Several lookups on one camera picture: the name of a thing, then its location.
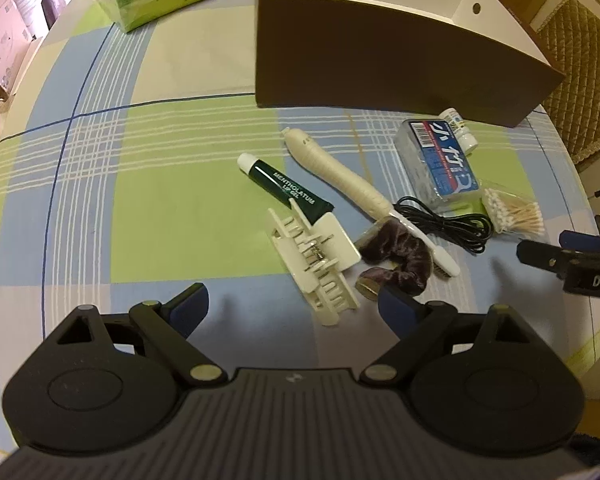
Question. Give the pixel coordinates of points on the bag of cotton swabs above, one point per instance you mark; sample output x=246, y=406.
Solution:
x=505, y=210

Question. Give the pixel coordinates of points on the small white bottle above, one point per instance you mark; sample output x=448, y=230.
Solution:
x=462, y=135

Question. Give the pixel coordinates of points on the cream plastic hair clip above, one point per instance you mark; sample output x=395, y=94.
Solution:
x=325, y=252

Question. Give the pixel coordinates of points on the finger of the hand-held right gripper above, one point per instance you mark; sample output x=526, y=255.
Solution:
x=582, y=240
x=542, y=255

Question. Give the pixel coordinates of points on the dark green lip gel tube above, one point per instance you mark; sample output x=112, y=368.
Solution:
x=285, y=187

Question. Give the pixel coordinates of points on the brown cardboard box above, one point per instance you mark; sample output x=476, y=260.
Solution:
x=380, y=60

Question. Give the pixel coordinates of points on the white cardboard carton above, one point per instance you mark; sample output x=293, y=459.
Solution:
x=2, y=35

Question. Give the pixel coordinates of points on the dark brown velvet scrunchie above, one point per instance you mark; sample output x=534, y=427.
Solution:
x=411, y=260

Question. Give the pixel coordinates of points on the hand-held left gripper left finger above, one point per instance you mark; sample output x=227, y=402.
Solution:
x=187, y=311

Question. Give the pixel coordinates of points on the quilted tan chair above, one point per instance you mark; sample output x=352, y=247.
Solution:
x=585, y=85

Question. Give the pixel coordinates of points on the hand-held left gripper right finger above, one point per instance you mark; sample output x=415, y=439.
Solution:
x=395, y=311

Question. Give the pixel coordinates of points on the clear plastic box blue label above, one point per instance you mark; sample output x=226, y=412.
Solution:
x=440, y=160

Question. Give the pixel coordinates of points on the cream electric toothbrush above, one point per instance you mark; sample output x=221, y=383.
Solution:
x=330, y=170

